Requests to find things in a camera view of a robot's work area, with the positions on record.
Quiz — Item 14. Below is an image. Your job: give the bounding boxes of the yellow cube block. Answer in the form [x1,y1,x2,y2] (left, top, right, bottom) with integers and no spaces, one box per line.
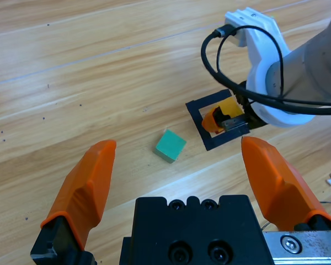
[213,96,245,118]

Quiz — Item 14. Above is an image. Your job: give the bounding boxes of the thin black gripper wire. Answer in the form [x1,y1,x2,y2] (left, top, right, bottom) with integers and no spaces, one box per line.
[216,25,285,100]

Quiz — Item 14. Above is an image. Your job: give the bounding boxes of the black tape square outline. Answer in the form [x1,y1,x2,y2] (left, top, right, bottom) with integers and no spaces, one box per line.
[185,88,250,152]

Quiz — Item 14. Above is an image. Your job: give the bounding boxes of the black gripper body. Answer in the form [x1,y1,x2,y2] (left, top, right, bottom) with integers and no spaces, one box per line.
[222,79,269,136]

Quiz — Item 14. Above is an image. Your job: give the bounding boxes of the green cube block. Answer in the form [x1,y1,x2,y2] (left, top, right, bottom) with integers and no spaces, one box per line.
[153,129,188,164]

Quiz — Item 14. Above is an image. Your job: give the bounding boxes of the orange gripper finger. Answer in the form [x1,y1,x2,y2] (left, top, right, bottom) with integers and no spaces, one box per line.
[241,136,331,232]
[201,106,227,135]
[30,139,117,265]

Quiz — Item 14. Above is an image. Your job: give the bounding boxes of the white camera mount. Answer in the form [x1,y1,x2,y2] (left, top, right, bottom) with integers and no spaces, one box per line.
[225,7,317,128]

